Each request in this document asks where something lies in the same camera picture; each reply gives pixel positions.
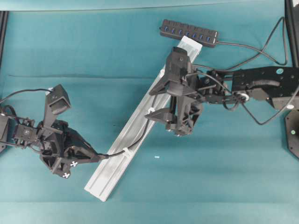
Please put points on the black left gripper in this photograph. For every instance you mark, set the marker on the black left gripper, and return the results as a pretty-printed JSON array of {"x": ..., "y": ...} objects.
[{"x": 65, "y": 148}]

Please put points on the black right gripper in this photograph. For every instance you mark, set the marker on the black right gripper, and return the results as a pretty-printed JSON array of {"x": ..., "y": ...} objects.
[{"x": 183, "y": 112}]

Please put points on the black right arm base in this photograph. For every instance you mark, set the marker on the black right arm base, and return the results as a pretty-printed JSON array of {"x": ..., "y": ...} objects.
[{"x": 292, "y": 131}]

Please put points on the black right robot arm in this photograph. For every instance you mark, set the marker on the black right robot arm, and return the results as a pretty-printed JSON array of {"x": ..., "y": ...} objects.
[{"x": 279, "y": 86}]

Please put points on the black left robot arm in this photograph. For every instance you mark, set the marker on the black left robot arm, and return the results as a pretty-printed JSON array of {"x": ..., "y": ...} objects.
[{"x": 25, "y": 135}]

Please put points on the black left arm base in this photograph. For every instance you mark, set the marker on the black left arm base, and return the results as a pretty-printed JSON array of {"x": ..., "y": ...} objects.
[{"x": 2, "y": 147}]

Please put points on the black USB hub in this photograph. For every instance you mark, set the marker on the black USB hub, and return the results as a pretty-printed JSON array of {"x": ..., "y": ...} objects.
[{"x": 176, "y": 30}]

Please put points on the aluminium rail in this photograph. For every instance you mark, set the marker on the aluminium rail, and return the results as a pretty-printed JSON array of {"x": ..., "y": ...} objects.
[{"x": 109, "y": 172}]

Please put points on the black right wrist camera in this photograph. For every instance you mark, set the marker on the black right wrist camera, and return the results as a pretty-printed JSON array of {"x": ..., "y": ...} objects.
[{"x": 178, "y": 65}]

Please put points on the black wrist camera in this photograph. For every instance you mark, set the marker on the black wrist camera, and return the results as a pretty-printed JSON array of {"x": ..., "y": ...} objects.
[
  {"x": 178, "y": 65},
  {"x": 56, "y": 103}
]

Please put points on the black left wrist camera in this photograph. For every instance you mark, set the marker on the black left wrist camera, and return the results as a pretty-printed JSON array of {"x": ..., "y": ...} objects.
[{"x": 56, "y": 103}]

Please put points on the black frame post left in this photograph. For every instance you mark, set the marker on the black frame post left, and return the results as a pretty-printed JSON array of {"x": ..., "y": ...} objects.
[{"x": 3, "y": 27}]

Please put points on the black frame post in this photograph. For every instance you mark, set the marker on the black frame post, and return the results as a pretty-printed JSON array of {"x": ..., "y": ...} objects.
[
  {"x": 3, "y": 27},
  {"x": 292, "y": 23}
]

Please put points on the black frame post right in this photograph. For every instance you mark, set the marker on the black frame post right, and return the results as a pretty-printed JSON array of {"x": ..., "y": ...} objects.
[{"x": 292, "y": 23}]

